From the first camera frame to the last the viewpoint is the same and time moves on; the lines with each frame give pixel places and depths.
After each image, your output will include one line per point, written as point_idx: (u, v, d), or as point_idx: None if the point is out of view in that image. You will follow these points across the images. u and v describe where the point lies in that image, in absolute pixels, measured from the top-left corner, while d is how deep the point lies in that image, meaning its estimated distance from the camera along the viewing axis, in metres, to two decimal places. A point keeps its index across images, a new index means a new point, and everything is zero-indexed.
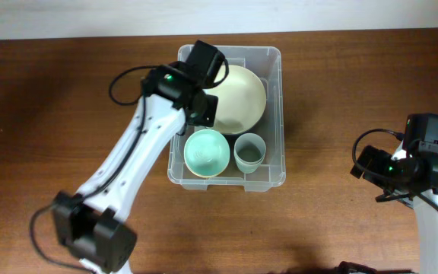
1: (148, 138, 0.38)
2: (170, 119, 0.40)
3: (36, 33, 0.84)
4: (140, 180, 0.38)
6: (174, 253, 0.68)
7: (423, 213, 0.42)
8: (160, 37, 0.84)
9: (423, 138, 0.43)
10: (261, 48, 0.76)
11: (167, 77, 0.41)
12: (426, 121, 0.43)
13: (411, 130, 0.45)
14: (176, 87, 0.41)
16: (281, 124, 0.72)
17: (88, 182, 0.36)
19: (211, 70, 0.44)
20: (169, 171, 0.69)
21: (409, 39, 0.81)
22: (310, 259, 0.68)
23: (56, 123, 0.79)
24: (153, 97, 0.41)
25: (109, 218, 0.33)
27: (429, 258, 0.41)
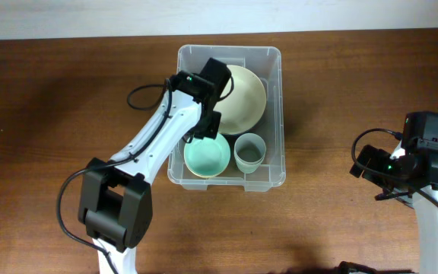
1: (174, 121, 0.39)
2: (193, 109, 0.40)
3: (4, 31, 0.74)
4: (163, 160, 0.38)
6: (162, 258, 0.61)
7: (421, 208, 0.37)
8: (147, 33, 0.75)
9: (421, 136, 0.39)
10: (261, 47, 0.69)
11: (188, 78, 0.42)
12: (423, 119, 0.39)
13: (408, 128, 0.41)
14: (196, 86, 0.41)
16: (281, 123, 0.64)
17: (119, 151, 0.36)
19: (224, 79, 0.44)
20: (169, 171, 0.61)
21: (419, 39, 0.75)
22: (309, 260, 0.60)
23: (29, 121, 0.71)
24: (176, 92, 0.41)
25: (140, 180, 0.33)
27: (429, 256, 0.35)
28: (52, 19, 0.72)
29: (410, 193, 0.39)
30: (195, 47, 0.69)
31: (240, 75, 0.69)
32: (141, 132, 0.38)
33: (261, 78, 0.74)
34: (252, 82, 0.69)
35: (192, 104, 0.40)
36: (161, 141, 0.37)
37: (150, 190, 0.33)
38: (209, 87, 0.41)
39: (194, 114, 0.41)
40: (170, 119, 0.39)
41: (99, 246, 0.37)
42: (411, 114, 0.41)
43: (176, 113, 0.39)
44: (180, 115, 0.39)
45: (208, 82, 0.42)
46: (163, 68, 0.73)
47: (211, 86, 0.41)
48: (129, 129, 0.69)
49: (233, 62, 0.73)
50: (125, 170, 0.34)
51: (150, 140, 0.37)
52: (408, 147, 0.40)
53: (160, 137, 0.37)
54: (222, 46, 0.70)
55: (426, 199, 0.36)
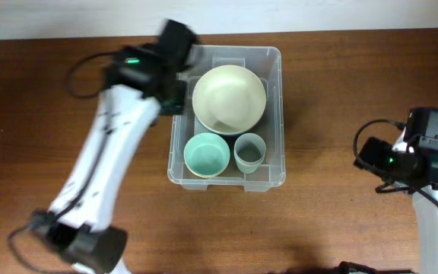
1: (119, 137, 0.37)
2: (141, 107, 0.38)
3: (4, 32, 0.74)
4: (116, 183, 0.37)
6: (163, 258, 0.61)
7: (423, 206, 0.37)
8: (147, 33, 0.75)
9: (423, 134, 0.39)
10: (261, 48, 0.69)
11: (131, 60, 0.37)
12: (427, 116, 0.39)
13: (411, 125, 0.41)
14: (141, 68, 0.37)
16: (281, 124, 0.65)
17: (61, 197, 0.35)
19: (184, 49, 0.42)
20: (169, 171, 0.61)
21: (419, 39, 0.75)
22: (309, 260, 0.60)
23: (29, 121, 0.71)
24: (116, 89, 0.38)
25: (87, 234, 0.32)
27: (428, 254, 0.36)
28: (51, 20, 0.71)
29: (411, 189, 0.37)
30: None
31: (240, 75, 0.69)
32: (81, 165, 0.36)
33: (261, 78, 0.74)
34: (252, 82, 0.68)
35: (138, 102, 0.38)
36: (107, 167, 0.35)
37: (101, 235, 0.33)
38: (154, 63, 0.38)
39: (147, 106, 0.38)
40: (112, 136, 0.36)
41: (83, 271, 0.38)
42: (415, 109, 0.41)
43: (122, 124, 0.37)
44: (125, 125, 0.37)
45: (147, 56, 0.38)
46: None
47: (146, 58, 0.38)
48: None
49: (233, 62, 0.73)
50: (71, 219, 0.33)
51: (92, 174, 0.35)
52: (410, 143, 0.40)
53: (105, 164, 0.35)
54: (223, 46, 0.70)
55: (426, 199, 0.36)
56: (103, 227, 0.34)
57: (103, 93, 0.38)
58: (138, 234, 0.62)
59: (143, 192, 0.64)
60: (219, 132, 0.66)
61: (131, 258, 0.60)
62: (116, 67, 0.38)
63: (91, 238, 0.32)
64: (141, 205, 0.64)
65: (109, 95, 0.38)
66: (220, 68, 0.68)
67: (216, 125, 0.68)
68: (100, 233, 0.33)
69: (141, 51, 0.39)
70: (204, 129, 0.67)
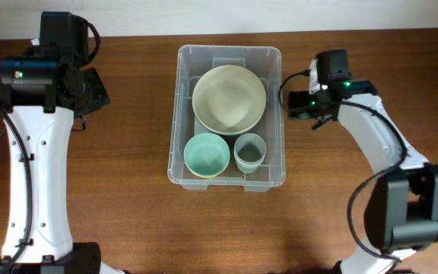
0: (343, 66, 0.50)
1: (40, 160, 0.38)
2: (52, 120, 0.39)
3: (4, 33, 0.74)
4: (61, 201, 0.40)
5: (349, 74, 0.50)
6: (163, 257, 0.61)
7: (348, 114, 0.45)
8: (147, 33, 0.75)
9: (329, 71, 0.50)
10: (261, 48, 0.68)
11: (18, 74, 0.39)
12: (326, 56, 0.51)
13: (318, 67, 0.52)
14: (34, 75, 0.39)
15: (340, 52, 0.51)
16: (281, 123, 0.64)
17: (7, 241, 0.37)
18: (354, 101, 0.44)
19: (74, 39, 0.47)
20: (169, 171, 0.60)
21: (419, 38, 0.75)
22: (309, 260, 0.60)
23: None
24: (17, 110, 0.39)
25: (52, 264, 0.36)
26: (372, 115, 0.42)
27: (365, 138, 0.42)
28: None
29: (333, 118, 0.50)
30: (195, 47, 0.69)
31: (238, 74, 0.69)
32: (17, 205, 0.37)
33: (261, 77, 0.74)
34: (251, 80, 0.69)
35: (47, 115, 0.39)
36: (42, 195, 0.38)
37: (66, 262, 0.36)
38: (59, 71, 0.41)
39: (62, 113, 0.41)
40: (34, 161, 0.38)
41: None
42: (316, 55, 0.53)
43: (37, 145, 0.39)
44: (41, 144, 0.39)
45: (49, 65, 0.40)
46: (164, 69, 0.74)
47: (55, 68, 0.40)
48: (130, 129, 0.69)
49: (233, 62, 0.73)
50: (28, 257, 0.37)
51: (31, 209, 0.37)
52: (322, 81, 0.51)
53: (39, 191, 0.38)
54: (223, 46, 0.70)
55: (347, 106, 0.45)
56: (61, 250, 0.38)
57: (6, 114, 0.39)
58: (138, 234, 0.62)
59: (144, 192, 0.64)
60: (218, 131, 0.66)
61: (131, 257, 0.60)
62: (1, 86, 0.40)
63: (58, 269, 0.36)
64: (141, 205, 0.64)
65: (11, 119, 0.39)
66: (217, 69, 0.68)
67: (214, 124, 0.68)
68: (65, 260, 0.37)
69: (28, 62, 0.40)
70: (204, 129, 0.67)
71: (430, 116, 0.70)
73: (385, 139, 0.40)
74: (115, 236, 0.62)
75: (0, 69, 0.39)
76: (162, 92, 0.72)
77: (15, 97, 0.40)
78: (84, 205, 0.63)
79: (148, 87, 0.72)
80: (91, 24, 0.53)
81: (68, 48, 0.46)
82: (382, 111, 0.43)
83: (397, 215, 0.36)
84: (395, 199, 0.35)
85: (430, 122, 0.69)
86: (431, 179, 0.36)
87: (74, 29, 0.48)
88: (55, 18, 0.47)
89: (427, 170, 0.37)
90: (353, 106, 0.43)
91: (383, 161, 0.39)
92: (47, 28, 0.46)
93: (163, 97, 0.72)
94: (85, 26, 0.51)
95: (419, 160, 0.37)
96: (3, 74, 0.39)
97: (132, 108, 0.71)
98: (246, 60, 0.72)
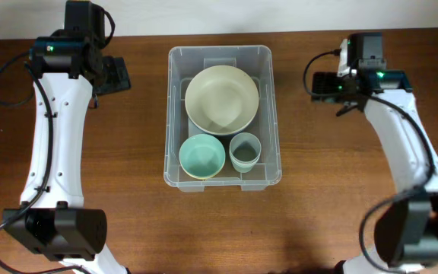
0: (377, 51, 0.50)
1: (62, 117, 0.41)
2: (76, 86, 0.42)
3: (4, 33, 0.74)
4: (77, 160, 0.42)
5: (382, 60, 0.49)
6: (163, 257, 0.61)
7: (373, 109, 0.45)
8: (147, 33, 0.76)
9: (362, 57, 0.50)
10: (252, 47, 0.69)
11: (49, 48, 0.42)
12: (361, 40, 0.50)
13: (351, 49, 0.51)
14: (64, 51, 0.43)
15: (376, 36, 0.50)
16: (276, 122, 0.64)
17: (27, 186, 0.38)
18: (385, 98, 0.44)
19: (94, 23, 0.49)
20: (165, 174, 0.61)
21: (418, 38, 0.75)
22: (310, 260, 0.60)
23: (27, 120, 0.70)
24: (46, 77, 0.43)
25: (65, 209, 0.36)
26: (404, 119, 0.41)
27: (389, 141, 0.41)
28: (49, 18, 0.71)
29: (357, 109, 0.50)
30: (185, 49, 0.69)
31: (232, 74, 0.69)
32: (38, 156, 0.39)
33: (254, 77, 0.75)
34: (245, 81, 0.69)
35: (71, 81, 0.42)
36: (61, 149, 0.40)
37: (79, 210, 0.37)
38: (84, 50, 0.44)
39: (84, 84, 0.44)
40: (58, 119, 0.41)
41: (71, 264, 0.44)
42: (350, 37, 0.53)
43: (61, 106, 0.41)
44: (65, 105, 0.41)
45: (76, 45, 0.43)
46: (164, 69, 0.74)
47: (82, 46, 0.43)
48: (130, 129, 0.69)
49: (223, 62, 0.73)
50: (45, 203, 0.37)
51: (50, 159, 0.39)
52: (352, 67, 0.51)
53: (58, 145, 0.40)
54: (212, 47, 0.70)
55: (376, 103, 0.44)
56: (74, 202, 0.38)
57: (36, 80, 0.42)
58: (138, 234, 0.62)
59: (144, 192, 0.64)
60: (211, 131, 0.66)
61: (131, 257, 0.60)
62: (34, 58, 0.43)
63: (71, 213, 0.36)
64: (141, 204, 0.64)
65: (42, 84, 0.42)
66: (211, 69, 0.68)
67: (209, 124, 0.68)
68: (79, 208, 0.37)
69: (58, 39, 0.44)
70: (199, 129, 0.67)
71: (431, 115, 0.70)
73: (413, 151, 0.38)
74: (114, 236, 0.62)
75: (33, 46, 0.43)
76: (162, 92, 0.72)
77: (46, 69, 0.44)
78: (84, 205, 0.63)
79: (147, 87, 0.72)
80: (107, 13, 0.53)
81: (90, 30, 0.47)
82: (412, 113, 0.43)
83: (412, 237, 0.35)
84: (413, 220, 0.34)
85: (432, 122, 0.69)
86: None
87: (95, 16, 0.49)
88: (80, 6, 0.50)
89: None
90: (382, 103, 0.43)
91: (408, 175, 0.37)
92: (71, 11, 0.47)
93: (163, 97, 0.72)
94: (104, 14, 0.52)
95: None
96: (35, 49, 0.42)
97: (133, 107, 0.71)
98: (237, 60, 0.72)
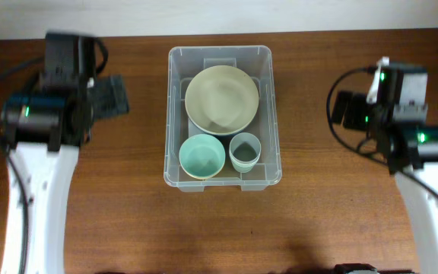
0: (417, 96, 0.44)
1: (38, 204, 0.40)
2: (53, 160, 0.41)
3: (5, 33, 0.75)
4: (55, 248, 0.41)
5: (423, 107, 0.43)
6: (163, 257, 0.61)
7: (408, 188, 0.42)
8: (148, 34, 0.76)
9: (398, 101, 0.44)
10: (252, 47, 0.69)
11: (24, 113, 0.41)
12: (401, 77, 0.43)
13: (385, 87, 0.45)
14: (42, 115, 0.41)
15: (420, 76, 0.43)
16: (276, 122, 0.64)
17: None
18: (424, 180, 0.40)
19: (82, 65, 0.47)
20: (165, 174, 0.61)
21: (419, 39, 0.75)
22: (309, 260, 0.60)
23: None
24: (20, 151, 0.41)
25: None
26: None
27: (422, 235, 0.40)
28: (49, 18, 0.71)
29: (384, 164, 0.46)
30: (185, 49, 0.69)
31: (231, 74, 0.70)
32: (12, 248, 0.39)
33: (254, 77, 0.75)
34: (245, 81, 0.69)
35: (52, 154, 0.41)
36: (37, 242, 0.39)
37: None
38: (65, 109, 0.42)
39: (64, 151, 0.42)
40: (33, 205, 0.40)
41: None
42: (386, 67, 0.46)
43: (38, 189, 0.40)
44: (41, 190, 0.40)
45: (55, 104, 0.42)
46: (164, 69, 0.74)
47: (62, 107, 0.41)
48: (130, 129, 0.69)
49: (223, 62, 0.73)
50: None
51: (26, 248, 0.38)
52: (386, 108, 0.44)
53: (34, 236, 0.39)
54: (212, 47, 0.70)
55: (413, 183, 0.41)
56: None
57: (8, 156, 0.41)
58: (138, 234, 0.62)
59: (144, 192, 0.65)
60: (211, 131, 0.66)
61: (131, 257, 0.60)
62: (7, 122, 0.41)
63: None
64: (141, 205, 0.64)
65: (16, 160, 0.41)
66: (211, 69, 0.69)
67: (211, 125, 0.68)
68: None
69: (35, 99, 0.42)
70: (199, 129, 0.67)
71: (432, 116, 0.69)
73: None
74: (114, 236, 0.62)
75: (7, 105, 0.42)
76: (162, 92, 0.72)
77: (20, 135, 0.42)
78: (84, 205, 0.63)
79: (148, 87, 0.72)
80: (97, 42, 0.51)
81: (76, 76, 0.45)
82: None
83: None
84: None
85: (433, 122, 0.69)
86: None
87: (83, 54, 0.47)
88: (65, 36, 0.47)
89: None
90: (420, 186, 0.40)
91: None
92: (54, 52, 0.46)
93: (163, 97, 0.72)
94: (90, 46, 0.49)
95: None
96: (10, 108, 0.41)
97: (133, 107, 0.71)
98: (237, 60, 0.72)
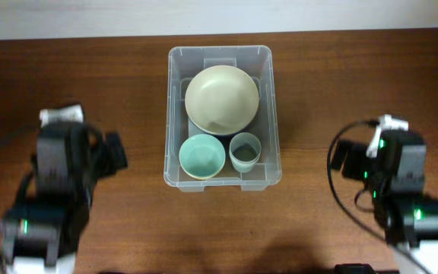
0: (415, 168, 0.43)
1: None
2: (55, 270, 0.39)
3: (5, 33, 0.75)
4: None
5: (419, 179, 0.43)
6: (163, 257, 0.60)
7: (404, 265, 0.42)
8: (148, 33, 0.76)
9: (397, 173, 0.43)
10: (252, 47, 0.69)
11: (22, 229, 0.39)
12: (399, 151, 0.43)
13: (385, 155, 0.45)
14: (39, 229, 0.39)
15: (418, 150, 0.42)
16: (276, 122, 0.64)
17: None
18: (423, 262, 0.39)
19: (71, 159, 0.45)
20: (165, 175, 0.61)
21: (420, 39, 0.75)
22: (310, 260, 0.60)
23: (27, 119, 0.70)
24: (18, 265, 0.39)
25: None
26: None
27: None
28: (50, 17, 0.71)
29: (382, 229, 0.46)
30: (185, 49, 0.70)
31: (231, 74, 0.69)
32: None
33: (254, 76, 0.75)
34: (245, 81, 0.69)
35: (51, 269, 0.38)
36: None
37: None
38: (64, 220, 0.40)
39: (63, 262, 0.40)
40: None
41: None
42: (385, 135, 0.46)
43: None
44: None
45: (52, 217, 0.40)
46: (164, 68, 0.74)
47: (59, 221, 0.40)
48: (130, 129, 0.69)
49: (223, 62, 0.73)
50: None
51: None
52: (383, 180, 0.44)
53: None
54: (212, 47, 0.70)
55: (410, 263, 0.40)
56: None
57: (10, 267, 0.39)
58: (138, 234, 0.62)
59: (144, 192, 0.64)
60: (211, 132, 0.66)
61: (131, 257, 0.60)
62: (5, 234, 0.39)
63: None
64: (141, 205, 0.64)
65: (15, 269, 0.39)
66: (211, 69, 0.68)
67: (211, 125, 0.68)
68: None
69: (34, 211, 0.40)
70: (199, 130, 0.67)
71: (433, 116, 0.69)
73: None
74: (114, 236, 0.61)
75: (5, 221, 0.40)
76: (161, 92, 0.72)
77: (17, 246, 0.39)
78: None
79: (148, 87, 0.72)
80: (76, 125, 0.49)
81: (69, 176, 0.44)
82: None
83: None
84: None
85: (433, 122, 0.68)
86: None
87: (69, 148, 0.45)
88: (59, 129, 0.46)
89: None
90: (418, 266, 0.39)
91: None
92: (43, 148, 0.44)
93: (163, 97, 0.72)
94: (77, 137, 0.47)
95: None
96: (7, 222, 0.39)
97: (132, 108, 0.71)
98: (237, 59, 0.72)
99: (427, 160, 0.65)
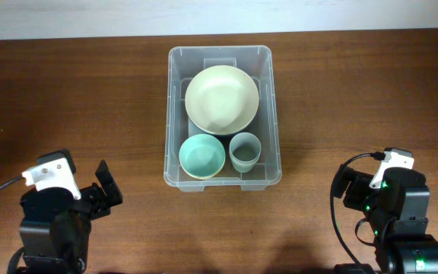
0: (419, 211, 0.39)
1: None
2: None
3: (6, 33, 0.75)
4: None
5: (422, 221, 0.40)
6: (163, 257, 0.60)
7: None
8: (148, 33, 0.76)
9: (400, 217, 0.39)
10: (252, 47, 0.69)
11: None
12: (404, 195, 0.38)
13: (390, 195, 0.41)
14: None
15: (422, 194, 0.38)
16: (276, 122, 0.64)
17: None
18: None
19: (66, 229, 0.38)
20: (166, 175, 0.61)
21: (418, 39, 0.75)
22: (310, 260, 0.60)
23: (27, 119, 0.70)
24: None
25: None
26: None
27: None
28: (50, 17, 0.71)
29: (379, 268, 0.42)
30: (185, 49, 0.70)
31: (231, 74, 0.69)
32: None
33: (254, 77, 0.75)
34: (245, 81, 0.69)
35: None
36: None
37: None
38: None
39: None
40: None
41: None
42: (388, 176, 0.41)
43: None
44: None
45: None
46: (164, 68, 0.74)
47: None
48: (130, 129, 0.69)
49: (223, 62, 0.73)
50: None
51: None
52: (386, 222, 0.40)
53: None
54: (212, 47, 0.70)
55: None
56: None
57: None
58: (138, 234, 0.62)
59: (144, 192, 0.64)
60: (211, 131, 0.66)
61: (131, 257, 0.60)
62: None
63: None
64: (141, 205, 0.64)
65: None
66: (211, 69, 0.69)
67: (211, 125, 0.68)
68: None
69: None
70: (198, 130, 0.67)
71: (432, 116, 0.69)
73: None
74: (114, 235, 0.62)
75: None
76: (161, 91, 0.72)
77: None
78: None
79: (148, 87, 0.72)
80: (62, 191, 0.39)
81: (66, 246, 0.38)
82: None
83: None
84: None
85: (433, 122, 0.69)
86: None
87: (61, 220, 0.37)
88: (42, 210, 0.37)
89: None
90: None
91: None
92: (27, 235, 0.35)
93: (163, 97, 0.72)
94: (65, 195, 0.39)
95: None
96: None
97: (132, 108, 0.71)
98: (237, 60, 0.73)
99: (427, 160, 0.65)
